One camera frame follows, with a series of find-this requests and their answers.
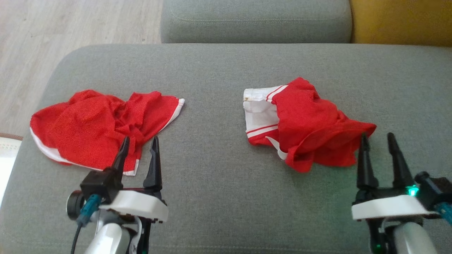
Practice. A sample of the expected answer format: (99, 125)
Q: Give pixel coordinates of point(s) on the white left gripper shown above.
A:
(141, 206)

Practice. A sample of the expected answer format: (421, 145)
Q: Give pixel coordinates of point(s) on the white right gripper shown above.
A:
(388, 208)

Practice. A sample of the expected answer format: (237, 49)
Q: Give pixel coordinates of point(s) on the red shorts white trim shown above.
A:
(88, 127)

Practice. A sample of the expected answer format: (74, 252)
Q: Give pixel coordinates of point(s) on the red basketball jersey white trim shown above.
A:
(310, 123)

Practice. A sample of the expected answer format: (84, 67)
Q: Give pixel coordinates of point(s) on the wide grey sofa seat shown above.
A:
(219, 148)

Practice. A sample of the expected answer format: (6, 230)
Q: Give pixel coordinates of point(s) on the large yellow sofa back cushion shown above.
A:
(402, 21)

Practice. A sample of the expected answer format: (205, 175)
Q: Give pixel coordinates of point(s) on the grey sofa seat cushion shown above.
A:
(254, 21)

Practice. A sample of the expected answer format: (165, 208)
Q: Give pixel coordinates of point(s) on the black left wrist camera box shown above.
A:
(100, 183)

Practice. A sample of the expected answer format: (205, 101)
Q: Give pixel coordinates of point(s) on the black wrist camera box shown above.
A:
(100, 183)
(432, 190)

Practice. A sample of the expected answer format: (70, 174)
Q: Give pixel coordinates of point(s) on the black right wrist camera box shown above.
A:
(432, 190)

